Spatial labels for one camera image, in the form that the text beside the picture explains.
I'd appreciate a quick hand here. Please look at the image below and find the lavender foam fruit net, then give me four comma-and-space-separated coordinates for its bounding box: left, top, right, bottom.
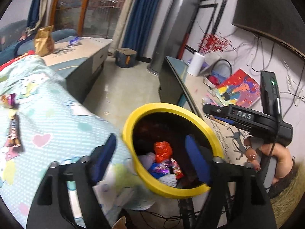
138, 152, 156, 170

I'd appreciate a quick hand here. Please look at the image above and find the red plastic bag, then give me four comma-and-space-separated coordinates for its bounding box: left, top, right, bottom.
154, 141, 173, 163

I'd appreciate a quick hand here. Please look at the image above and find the brown chocolate bar wrapper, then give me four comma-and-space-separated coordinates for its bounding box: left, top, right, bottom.
7, 114, 21, 147

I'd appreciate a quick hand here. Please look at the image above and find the red snack wrapper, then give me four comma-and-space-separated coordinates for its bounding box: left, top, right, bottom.
171, 158, 184, 180

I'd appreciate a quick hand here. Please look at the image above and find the white foam fruit net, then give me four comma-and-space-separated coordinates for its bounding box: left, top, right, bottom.
158, 174, 177, 188

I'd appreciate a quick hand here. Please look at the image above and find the yellow rimmed black trash bin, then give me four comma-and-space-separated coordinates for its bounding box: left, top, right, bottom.
122, 102, 224, 199

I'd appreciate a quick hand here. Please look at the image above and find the right hand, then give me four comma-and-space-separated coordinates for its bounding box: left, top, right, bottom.
243, 136, 294, 185

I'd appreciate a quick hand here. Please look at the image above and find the left hand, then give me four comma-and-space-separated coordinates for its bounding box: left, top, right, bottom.
112, 216, 127, 229

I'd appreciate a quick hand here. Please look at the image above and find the colourful diamond painting canvas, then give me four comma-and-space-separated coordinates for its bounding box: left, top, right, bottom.
213, 69, 261, 108

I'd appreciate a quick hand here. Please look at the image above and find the hello kitty patterned blanket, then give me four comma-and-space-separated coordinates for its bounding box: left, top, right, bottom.
1, 54, 154, 226

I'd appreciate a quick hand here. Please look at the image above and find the white paper towel roll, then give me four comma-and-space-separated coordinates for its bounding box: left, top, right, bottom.
187, 52, 205, 77

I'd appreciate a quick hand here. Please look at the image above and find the grey white coffee table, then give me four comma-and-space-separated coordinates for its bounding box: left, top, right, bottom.
43, 36, 112, 103

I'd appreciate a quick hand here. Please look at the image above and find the red berry branch decoration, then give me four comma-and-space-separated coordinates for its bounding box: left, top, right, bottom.
198, 34, 231, 55

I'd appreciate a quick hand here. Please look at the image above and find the dark blue storage stool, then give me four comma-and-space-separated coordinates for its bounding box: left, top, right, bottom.
115, 48, 137, 68

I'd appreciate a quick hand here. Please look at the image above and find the blue candy wrapper on table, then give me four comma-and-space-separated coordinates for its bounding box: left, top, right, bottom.
68, 37, 81, 47

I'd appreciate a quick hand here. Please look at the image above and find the gold paper bag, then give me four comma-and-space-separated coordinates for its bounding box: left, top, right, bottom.
34, 25, 55, 57

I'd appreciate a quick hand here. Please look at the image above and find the right blue curtain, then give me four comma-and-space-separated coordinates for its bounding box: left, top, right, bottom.
122, 0, 159, 56

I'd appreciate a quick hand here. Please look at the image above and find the blue curtain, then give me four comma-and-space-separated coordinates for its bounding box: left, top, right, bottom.
27, 0, 40, 29
122, 0, 159, 56

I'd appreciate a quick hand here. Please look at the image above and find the silver tower air conditioner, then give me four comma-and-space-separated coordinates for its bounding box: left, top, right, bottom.
147, 0, 200, 75

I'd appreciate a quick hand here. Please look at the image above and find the blue grey sectional sofa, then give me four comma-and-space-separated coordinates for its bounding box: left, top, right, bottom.
0, 19, 78, 66

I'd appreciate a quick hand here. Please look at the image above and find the wooden framed glass door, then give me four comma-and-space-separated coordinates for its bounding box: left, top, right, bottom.
49, 0, 126, 39

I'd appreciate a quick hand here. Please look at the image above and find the left blue curtain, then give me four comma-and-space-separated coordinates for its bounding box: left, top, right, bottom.
27, 0, 40, 29

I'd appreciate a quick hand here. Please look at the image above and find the blue basket with black handle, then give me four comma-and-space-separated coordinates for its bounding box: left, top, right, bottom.
208, 59, 233, 86

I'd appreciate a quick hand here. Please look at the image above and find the wall mounted black television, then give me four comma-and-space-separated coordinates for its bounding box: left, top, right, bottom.
232, 0, 304, 59

